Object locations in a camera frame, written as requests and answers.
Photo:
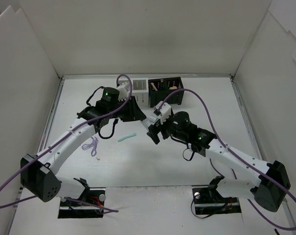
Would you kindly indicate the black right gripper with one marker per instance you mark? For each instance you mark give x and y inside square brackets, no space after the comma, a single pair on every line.
[161,128]

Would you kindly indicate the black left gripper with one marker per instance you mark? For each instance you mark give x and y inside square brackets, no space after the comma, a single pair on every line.
[128,110]

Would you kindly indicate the beige beauty sponge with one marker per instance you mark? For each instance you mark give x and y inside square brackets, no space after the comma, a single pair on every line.
[173,88]

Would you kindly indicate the clear bottle black cap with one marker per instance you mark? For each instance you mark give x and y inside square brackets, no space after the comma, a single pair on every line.
[150,120]

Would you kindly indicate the black eyeliner pencil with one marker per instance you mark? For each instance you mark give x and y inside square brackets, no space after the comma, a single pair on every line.
[162,86]

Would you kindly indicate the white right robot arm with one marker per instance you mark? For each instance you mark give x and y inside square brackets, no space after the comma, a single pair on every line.
[267,183]

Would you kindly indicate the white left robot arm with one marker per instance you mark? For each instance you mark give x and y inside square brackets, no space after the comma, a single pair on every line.
[39,172]

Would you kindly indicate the teal eyebrow razor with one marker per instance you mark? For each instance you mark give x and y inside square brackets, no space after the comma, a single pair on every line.
[127,137]

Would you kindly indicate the white slotted organizer box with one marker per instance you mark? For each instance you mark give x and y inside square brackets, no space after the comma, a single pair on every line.
[140,91]

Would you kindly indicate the black slotted organizer box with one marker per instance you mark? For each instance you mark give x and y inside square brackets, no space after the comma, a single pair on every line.
[156,96]

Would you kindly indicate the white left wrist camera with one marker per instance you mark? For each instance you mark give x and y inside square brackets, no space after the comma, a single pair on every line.
[124,90]

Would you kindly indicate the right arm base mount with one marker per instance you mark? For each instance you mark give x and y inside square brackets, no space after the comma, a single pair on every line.
[206,203]

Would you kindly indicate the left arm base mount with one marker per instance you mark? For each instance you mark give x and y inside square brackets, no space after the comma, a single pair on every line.
[77,210]

